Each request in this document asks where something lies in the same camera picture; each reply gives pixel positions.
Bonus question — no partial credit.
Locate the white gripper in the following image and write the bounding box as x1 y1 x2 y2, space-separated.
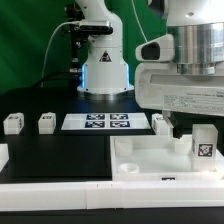
135 63 224 139

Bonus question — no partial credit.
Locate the white square tabletop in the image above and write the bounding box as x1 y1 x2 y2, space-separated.
110 135 224 182

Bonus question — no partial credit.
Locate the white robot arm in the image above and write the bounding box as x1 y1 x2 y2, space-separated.
73 0 224 120

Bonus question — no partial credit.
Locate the white marker sheet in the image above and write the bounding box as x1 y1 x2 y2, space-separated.
62 113 150 130

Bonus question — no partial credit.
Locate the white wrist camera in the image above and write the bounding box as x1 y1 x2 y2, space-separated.
135 34 175 62

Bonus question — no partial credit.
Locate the black cable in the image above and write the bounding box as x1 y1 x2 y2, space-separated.
31 70 83 88

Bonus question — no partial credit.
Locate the white front rail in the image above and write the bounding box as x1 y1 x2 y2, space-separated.
0 180 224 212

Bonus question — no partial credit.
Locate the white rail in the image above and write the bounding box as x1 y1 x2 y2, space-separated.
0 144 9 172
0 180 224 212

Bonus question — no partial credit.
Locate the white thin cable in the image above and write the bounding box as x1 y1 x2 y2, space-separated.
129 0 149 44

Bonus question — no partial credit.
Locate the white left rail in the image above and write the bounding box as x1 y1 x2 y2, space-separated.
0 144 9 172

